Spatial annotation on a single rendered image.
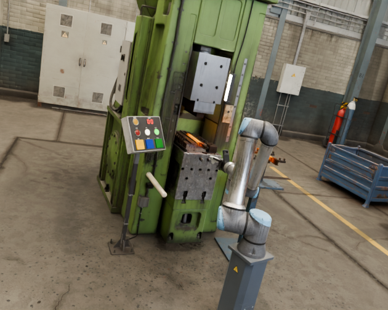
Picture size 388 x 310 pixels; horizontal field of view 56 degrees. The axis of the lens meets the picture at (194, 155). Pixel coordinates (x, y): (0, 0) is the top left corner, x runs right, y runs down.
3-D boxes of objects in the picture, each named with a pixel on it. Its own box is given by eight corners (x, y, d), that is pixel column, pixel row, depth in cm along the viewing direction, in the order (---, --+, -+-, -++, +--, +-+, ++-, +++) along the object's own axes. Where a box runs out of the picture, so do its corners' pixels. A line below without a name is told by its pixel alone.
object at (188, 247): (213, 253, 343) (214, 252, 343) (155, 257, 318) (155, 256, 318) (196, 232, 377) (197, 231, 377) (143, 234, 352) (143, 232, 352)
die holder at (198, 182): (211, 200, 345) (222, 155, 333) (174, 199, 328) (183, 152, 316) (189, 177, 393) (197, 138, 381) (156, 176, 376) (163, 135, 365)
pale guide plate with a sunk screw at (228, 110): (230, 123, 346) (234, 106, 341) (222, 122, 342) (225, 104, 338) (228, 122, 348) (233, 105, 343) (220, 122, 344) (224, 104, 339)
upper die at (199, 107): (213, 114, 322) (215, 104, 320) (193, 111, 313) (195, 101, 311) (194, 104, 358) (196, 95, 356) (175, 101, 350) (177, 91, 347)
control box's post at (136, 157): (124, 249, 320) (143, 131, 291) (119, 249, 318) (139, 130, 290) (122, 246, 323) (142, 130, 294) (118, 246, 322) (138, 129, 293)
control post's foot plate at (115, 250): (136, 254, 316) (137, 245, 314) (110, 255, 307) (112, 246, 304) (130, 241, 335) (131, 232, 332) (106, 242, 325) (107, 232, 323)
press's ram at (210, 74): (228, 106, 325) (239, 60, 315) (189, 99, 309) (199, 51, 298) (209, 96, 362) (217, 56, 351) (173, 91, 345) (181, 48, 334)
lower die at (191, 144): (205, 152, 332) (207, 143, 329) (185, 151, 323) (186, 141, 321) (187, 139, 368) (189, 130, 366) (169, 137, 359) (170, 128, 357)
